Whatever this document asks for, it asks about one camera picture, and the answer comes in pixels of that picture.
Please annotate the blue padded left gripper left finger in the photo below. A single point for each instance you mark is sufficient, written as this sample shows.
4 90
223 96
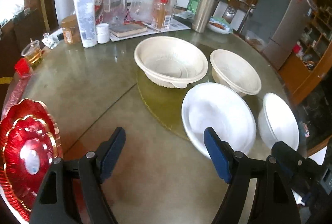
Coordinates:
72 189

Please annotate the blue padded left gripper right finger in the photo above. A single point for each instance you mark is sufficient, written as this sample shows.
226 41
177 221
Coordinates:
261 182

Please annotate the small white foam bowl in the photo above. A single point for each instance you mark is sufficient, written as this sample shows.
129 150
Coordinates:
276 122

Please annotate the large red scalloped plate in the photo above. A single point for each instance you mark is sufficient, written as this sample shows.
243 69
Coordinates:
20 110

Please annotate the large white foam bowl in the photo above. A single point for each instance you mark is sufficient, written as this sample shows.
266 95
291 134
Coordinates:
217 106

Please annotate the small cream plastic bowl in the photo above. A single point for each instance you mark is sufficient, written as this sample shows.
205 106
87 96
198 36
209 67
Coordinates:
231 70

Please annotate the large cream plastic bowl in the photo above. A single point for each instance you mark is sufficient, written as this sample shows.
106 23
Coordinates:
170 62

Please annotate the red cigarette box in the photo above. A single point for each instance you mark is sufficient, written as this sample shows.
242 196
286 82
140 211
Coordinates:
22 68

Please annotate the round yellow green placemat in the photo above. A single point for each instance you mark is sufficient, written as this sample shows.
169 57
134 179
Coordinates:
165 103

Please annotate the plastic cup of tea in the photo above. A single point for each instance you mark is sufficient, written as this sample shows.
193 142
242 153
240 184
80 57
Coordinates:
32 53

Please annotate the grey refrigerator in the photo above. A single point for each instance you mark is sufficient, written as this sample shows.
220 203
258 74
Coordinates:
277 25

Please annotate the peanut butter jar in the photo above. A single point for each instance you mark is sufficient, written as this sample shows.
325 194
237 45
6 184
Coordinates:
70 30

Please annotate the small white pill bottle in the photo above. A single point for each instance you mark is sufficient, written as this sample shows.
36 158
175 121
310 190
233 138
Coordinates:
102 32

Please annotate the small dish of food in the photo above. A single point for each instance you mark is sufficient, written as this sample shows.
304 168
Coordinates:
219 25

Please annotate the brown book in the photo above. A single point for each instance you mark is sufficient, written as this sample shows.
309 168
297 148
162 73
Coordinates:
125 30

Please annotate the white lotion tube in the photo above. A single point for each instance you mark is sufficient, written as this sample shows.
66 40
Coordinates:
85 13

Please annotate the stainless steel thermos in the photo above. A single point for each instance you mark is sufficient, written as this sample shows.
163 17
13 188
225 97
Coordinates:
203 14

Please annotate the clear glass pitcher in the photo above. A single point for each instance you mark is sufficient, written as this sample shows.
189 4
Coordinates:
114 12

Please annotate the red cap liquor bottle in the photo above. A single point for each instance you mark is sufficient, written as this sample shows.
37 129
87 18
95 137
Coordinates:
99 11

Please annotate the clear plastic bag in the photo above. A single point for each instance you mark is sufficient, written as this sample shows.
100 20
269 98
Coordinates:
141 10

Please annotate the amber sauce bottle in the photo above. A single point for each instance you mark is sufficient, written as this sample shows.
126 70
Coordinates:
161 13

